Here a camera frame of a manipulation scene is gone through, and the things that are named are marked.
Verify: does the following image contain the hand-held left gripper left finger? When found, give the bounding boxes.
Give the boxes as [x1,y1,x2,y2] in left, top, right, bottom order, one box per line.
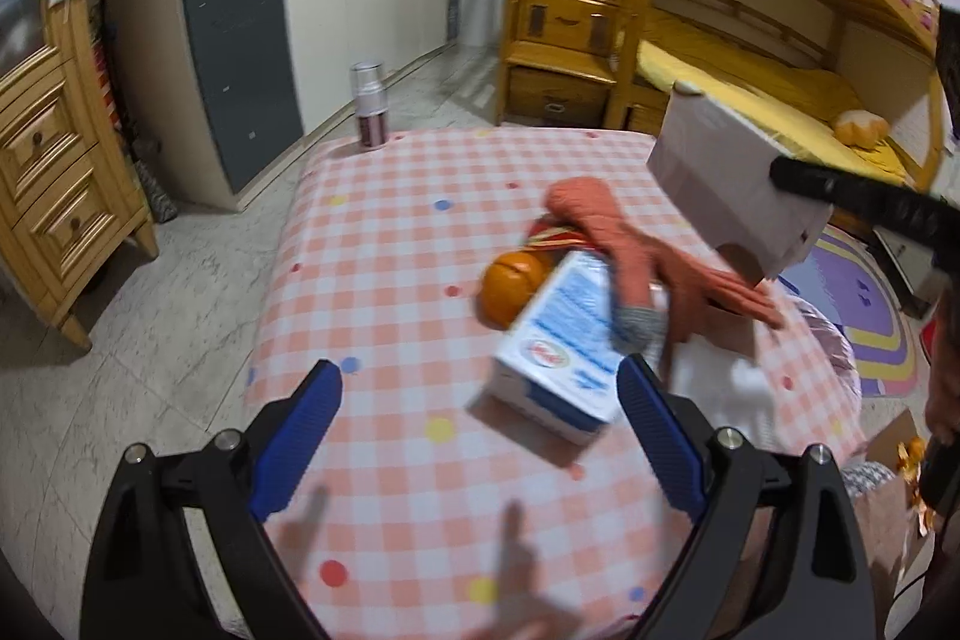
[79,359,344,640]

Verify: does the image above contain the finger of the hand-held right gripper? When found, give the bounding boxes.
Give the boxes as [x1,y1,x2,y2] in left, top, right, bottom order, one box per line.
[771,156,960,253]

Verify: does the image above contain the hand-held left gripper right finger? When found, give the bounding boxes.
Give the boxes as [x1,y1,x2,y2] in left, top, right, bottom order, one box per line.
[616,353,878,640]

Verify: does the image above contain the blue white carton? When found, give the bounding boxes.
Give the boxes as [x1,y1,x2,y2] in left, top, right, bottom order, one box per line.
[466,250,638,447]

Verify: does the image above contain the white cardboard box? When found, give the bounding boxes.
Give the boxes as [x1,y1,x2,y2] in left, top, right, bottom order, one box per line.
[646,81,826,281]

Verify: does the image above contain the orange plush pillow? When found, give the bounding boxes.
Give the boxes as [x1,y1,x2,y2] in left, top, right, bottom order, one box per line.
[834,107,892,151]

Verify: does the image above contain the white side cabinet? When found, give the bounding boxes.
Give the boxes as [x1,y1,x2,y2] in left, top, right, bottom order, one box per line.
[874,220,938,319]

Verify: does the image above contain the purple rainbow rug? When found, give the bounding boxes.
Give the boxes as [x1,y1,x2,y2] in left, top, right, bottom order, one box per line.
[765,224,920,398]

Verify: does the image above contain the brown cardboard piece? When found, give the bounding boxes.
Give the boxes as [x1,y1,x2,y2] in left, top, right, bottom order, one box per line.
[701,299,758,360]

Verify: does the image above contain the pink cushion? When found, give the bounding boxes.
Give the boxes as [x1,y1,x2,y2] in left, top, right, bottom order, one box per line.
[780,291,860,398]

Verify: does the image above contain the yellow bed sheet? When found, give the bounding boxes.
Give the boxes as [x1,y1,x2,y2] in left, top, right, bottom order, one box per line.
[636,10,928,188]

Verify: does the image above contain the pink checkered tablecloth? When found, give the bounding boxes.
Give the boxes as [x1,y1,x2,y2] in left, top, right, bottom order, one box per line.
[241,126,871,640]

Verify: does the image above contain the orange fruit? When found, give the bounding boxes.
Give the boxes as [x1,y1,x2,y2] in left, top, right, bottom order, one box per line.
[480,250,548,327]

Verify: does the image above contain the orange rubber glove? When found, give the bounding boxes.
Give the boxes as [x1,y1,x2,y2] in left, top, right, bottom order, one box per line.
[544,179,785,350]

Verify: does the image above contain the red yellow wrapper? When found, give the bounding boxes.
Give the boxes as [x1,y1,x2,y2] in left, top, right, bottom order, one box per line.
[525,218,593,253]

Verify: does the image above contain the cardboard floor box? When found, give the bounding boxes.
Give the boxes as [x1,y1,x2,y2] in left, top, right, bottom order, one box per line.
[851,411,938,611]

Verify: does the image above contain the orange peel pile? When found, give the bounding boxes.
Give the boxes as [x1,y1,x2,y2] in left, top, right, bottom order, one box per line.
[896,434,935,528]

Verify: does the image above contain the dark patterned cloth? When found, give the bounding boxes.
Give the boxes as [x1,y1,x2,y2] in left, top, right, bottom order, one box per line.
[90,0,181,226]

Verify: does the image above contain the clear cap spray bottle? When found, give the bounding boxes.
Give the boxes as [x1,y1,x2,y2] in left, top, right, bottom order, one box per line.
[349,61,389,151]

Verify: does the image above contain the wooden glass door cabinet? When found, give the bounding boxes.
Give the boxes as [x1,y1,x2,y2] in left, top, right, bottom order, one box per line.
[0,0,160,352]

